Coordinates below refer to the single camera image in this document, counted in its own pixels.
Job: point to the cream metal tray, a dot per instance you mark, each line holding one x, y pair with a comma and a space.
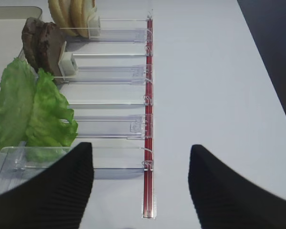
12, 20

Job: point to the red rail strip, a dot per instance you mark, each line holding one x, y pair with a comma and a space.
148, 202

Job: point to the green lettuce leaf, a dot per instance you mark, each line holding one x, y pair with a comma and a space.
52, 122
17, 90

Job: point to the green lettuce leaf front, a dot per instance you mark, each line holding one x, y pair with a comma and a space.
52, 122

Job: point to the brown meat patty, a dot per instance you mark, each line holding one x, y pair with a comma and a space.
30, 39
50, 42

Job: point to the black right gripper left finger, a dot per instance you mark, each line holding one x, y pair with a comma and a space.
56, 198

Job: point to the clear acrylic rack right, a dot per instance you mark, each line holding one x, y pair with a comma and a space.
104, 79

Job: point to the brown meat patty outer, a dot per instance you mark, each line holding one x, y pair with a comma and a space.
30, 39

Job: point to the brown meat patty inner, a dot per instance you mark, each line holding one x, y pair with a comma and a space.
50, 42

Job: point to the bun half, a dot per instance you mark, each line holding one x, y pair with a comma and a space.
80, 11
60, 13

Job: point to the bun top half inner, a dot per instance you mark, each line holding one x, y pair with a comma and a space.
80, 11

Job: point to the bun top half outer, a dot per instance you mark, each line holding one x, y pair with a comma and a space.
60, 13

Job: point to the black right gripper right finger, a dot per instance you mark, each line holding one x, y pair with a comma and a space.
223, 199

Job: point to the green lettuce leaf back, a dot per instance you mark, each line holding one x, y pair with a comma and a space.
17, 90

